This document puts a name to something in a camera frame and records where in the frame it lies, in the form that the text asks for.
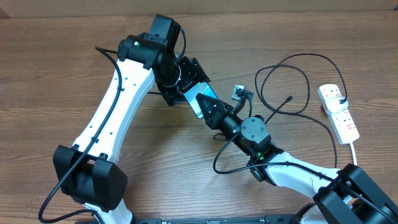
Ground Samsung Galaxy smartphone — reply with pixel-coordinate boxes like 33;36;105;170
183;82;218;119

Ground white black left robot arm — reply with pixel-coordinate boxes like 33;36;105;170
53;15;214;223

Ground white charger plug adapter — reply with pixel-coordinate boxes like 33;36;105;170
322;96;348;114

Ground white power strip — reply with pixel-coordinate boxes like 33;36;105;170
317;84;359;144

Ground black USB charging cable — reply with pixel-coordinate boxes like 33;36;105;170
254;53;348;170

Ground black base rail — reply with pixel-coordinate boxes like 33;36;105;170
133;214;300;224

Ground brown cardboard box wall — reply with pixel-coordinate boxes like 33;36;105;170
1;0;397;18

